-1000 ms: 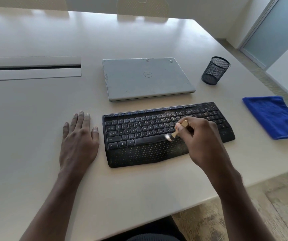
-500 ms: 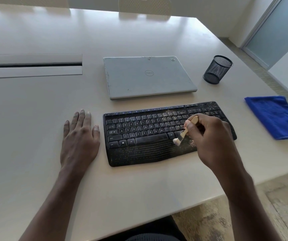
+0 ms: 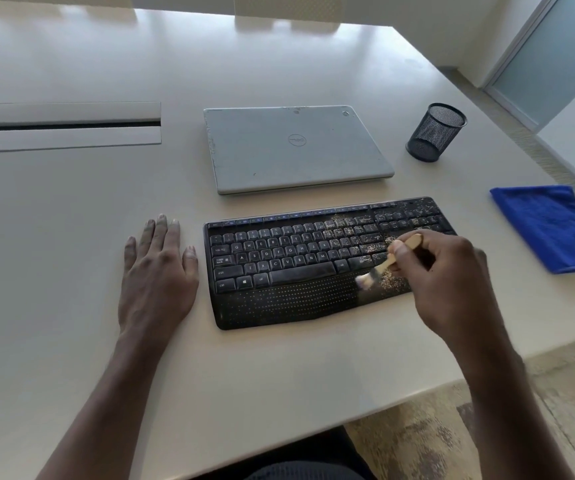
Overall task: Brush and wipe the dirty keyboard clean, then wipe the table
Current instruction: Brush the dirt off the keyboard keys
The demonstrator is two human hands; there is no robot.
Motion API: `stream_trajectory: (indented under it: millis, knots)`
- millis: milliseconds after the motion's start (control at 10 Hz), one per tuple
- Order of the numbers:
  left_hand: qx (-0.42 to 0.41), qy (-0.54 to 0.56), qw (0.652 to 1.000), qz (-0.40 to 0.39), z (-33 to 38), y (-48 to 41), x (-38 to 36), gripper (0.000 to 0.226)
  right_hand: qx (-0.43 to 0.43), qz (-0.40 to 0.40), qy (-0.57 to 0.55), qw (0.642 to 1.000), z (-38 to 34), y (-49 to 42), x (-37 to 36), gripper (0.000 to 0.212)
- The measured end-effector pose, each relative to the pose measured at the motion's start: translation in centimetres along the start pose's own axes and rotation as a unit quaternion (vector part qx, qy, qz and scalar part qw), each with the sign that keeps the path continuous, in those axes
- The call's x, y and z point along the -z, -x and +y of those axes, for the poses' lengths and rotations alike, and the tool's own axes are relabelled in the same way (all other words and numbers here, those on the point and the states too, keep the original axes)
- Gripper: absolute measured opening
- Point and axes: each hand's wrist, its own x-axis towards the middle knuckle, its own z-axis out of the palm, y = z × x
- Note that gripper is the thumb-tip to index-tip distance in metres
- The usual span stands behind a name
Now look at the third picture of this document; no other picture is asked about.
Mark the person's left hand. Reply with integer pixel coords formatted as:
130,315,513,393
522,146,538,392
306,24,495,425
117,213,200,341

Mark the person's right hand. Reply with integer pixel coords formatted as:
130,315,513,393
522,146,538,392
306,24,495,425
386,228,514,371

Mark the small wooden brush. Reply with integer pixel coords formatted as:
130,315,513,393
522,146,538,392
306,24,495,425
355,232,424,291

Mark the black keyboard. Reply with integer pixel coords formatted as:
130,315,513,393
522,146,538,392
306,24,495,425
203,196,458,331

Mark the blue microfibre cloth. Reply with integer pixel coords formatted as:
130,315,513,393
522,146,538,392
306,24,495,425
489,184,575,275

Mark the person's right forearm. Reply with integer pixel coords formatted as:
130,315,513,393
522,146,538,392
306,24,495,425
462,352,575,480

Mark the person's left forearm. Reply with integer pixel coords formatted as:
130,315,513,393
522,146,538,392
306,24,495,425
35,327,168,480

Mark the person's black clothing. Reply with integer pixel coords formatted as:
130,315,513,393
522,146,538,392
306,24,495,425
167,427,368,480

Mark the black mesh pen holder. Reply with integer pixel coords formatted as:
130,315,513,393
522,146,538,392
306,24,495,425
405,103,468,163

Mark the silver laptop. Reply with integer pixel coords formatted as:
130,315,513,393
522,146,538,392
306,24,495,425
203,104,396,197

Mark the frosted glass door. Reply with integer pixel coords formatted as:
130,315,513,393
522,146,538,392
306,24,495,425
477,0,575,131

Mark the grey desk cable slot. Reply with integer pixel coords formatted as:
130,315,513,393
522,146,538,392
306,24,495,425
0,101,163,155

